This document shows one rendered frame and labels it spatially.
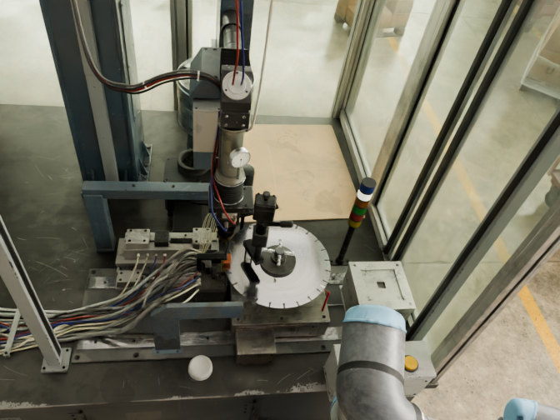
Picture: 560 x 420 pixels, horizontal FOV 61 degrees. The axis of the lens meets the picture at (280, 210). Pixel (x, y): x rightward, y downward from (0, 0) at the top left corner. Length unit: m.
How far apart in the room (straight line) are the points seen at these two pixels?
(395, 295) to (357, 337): 0.69
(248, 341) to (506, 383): 1.58
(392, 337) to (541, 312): 2.22
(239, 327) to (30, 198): 0.96
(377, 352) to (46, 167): 1.57
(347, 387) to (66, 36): 1.22
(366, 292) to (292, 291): 0.25
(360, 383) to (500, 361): 1.96
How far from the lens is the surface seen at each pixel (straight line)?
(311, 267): 1.47
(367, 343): 0.86
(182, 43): 2.16
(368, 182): 1.46
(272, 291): 1.39
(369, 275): 1.57
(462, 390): 2.57
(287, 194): 1.93
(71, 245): 1.79
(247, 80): 1.00
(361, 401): 0.83
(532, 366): 2.83
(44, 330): 1.37
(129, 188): 1.52
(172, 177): 1.70
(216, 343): 1.51
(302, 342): 1.55
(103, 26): 1.53
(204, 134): 1.13
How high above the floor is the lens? 2.11
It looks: 47 degrees down
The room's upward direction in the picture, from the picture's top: 11 degrees clockwise
